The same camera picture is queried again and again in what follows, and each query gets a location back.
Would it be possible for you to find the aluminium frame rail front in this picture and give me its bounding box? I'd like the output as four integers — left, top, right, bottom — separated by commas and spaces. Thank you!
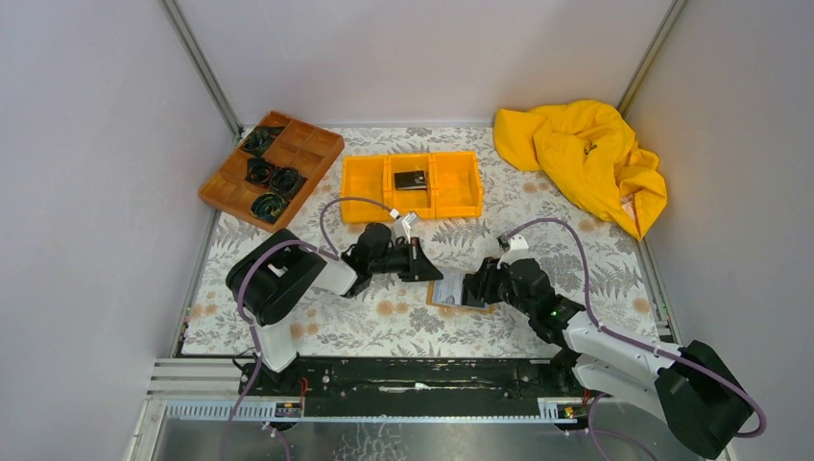
146, 359, 717, 425

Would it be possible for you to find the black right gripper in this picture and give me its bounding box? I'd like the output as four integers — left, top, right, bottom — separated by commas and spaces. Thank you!
462, 255, 535, 318

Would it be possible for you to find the black coiled strap top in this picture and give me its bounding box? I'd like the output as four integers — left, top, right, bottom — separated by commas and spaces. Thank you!
240, 125, 285, 158

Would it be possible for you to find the yellow middle bin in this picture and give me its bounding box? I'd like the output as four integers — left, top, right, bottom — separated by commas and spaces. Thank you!
385, 154, 436, 219

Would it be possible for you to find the black coiled strap middle left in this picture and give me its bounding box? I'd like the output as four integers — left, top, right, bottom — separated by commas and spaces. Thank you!
244, 157, 275, 187

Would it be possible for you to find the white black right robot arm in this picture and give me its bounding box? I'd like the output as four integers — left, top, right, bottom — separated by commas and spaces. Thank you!
463, 257, 755, 459

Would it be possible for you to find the yellow bin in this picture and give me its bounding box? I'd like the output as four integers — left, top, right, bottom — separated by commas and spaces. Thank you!
385, 154, 436, 219
340, 156, 390, 224
430, 151, 483, 219

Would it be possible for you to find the black credit card stack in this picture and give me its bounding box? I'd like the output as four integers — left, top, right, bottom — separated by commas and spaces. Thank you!
394, 170, 428, 191

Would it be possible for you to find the yellow leather card holder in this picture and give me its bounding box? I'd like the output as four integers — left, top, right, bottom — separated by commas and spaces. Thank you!
427, 268, 494, 313

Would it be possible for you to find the yellow right bin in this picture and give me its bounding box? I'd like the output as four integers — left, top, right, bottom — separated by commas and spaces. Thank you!
430, 151, 483, 219

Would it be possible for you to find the black coiled strap bottom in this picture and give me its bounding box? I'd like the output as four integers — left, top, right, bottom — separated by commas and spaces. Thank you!
250, 193, 291, 225

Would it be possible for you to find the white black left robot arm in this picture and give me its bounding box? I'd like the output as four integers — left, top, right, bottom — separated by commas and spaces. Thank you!
226, 223, 443, 395

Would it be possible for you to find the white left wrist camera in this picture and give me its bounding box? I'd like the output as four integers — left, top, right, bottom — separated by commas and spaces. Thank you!
393, 211, 420, 242

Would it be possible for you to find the floral patterned table mat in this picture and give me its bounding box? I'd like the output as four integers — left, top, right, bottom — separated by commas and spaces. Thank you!
180, 128, 658, 357

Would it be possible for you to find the yellow left bin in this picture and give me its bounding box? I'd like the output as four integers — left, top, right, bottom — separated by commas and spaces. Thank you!
340, 156, 390, 224

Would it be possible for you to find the yellow crumpled cloth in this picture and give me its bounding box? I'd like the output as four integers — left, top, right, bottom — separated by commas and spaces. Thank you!
492, 100, 668, 240

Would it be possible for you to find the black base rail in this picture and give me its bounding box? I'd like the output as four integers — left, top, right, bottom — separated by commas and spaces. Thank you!
238, 356, 597, 419

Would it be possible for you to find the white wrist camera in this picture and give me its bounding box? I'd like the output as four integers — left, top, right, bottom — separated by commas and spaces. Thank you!
497, 233, 530, 268
393, 211, 420, 242

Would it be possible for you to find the black coiled strap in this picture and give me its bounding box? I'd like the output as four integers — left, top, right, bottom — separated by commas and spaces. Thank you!
270, 166, 308, 197
240, 125, 285, 158
250, 193, 291, 225
244, 157, 275, 187

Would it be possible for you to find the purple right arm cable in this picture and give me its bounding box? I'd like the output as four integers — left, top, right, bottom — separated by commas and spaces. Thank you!
498, 217, 769, 461

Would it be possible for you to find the black coiled strap middle right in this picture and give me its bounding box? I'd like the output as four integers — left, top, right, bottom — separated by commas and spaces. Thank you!
270, 166, 308, 197

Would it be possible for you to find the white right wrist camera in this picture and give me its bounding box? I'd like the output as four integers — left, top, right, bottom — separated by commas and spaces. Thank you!
497, 233, 530, 268

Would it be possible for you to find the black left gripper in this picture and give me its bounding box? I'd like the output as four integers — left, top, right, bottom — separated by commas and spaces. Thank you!
368, 236, 443, 281

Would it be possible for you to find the orange compartment tray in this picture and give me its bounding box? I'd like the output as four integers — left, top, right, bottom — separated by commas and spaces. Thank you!
198, 110, 345, 232

